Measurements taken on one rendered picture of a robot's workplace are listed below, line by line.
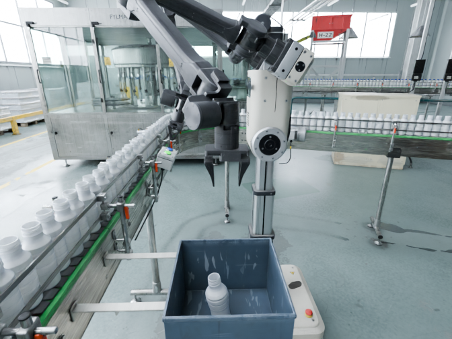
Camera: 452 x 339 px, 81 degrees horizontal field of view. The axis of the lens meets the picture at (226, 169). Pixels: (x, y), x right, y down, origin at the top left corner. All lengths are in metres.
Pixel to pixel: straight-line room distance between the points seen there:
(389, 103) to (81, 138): 4.91
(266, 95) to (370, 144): 1.64
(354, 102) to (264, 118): 3.75
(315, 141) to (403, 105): 2.63
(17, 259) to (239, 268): 0.64
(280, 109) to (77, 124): 4.07
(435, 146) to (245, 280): 2.12
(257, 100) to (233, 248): 0.60
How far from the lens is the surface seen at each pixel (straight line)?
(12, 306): 0.69
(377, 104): 4.91
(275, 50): 0.99
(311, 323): 1.66
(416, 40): 11.52
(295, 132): 2.44
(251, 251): 0.97
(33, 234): 0.73
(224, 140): 0.60
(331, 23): 7.61
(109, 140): 4.74
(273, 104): 1.15
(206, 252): 0.96
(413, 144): 2.72
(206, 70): 0.65
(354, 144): 2.61
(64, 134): 5.03
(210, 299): 0.88
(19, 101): 9.99
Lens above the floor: 1.48
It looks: 20 degrees down
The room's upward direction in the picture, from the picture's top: straight up
